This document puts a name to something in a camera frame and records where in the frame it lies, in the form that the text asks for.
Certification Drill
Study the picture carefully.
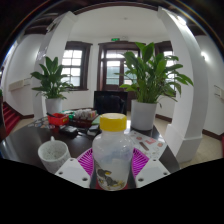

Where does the printed paper sheet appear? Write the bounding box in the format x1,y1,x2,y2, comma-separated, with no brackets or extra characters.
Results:
128,129,166,159
28,116,56,130

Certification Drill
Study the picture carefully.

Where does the green flat booklet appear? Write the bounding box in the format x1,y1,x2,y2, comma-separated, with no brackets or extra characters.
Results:
91,114,102,126

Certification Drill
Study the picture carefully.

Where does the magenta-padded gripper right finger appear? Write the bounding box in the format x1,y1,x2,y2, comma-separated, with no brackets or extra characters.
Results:
127,147,171,190

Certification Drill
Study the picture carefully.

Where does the white speckled mug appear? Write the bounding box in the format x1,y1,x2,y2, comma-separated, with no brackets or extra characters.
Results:
37,135,72,175

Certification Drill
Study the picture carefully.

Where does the red carpeted staircase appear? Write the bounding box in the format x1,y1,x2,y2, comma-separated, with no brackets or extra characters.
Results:
1,101,22,135

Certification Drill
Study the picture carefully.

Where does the red plastic box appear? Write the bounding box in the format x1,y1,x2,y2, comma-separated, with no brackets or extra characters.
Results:
47,112,71,127

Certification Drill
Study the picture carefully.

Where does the black chair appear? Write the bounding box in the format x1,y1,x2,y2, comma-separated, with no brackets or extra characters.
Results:
93,90,130,116

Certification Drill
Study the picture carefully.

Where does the yellow-capped clear plastic bottle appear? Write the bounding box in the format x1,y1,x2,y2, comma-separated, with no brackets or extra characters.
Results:
91,112,135,192

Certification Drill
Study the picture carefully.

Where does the dark-framed glass door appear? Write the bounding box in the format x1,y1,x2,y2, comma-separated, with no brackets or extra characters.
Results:
97,41,141,93

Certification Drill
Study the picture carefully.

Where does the white wall heater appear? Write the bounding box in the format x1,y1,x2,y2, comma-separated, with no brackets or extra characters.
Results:
213,84,224,102
8,78,31,92

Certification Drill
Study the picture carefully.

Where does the box of small items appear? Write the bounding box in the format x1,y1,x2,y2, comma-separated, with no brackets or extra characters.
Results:
72,108,99,127

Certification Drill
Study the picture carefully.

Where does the wall lamp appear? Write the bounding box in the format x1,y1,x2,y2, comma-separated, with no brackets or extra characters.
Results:
199,49,212,63

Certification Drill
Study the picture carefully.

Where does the dark-framed window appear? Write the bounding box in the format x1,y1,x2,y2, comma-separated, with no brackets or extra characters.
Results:
153,40,178,98
61,40,93,92

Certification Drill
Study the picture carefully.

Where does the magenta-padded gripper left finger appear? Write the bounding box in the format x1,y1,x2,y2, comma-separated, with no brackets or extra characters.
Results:
54,147,100,190

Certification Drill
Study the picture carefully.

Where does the large potted green plant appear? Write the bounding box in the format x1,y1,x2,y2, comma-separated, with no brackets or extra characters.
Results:
119,41,195,132

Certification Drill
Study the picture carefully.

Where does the small potted green plant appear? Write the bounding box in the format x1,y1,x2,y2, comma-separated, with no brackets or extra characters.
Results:
29,55,75,116

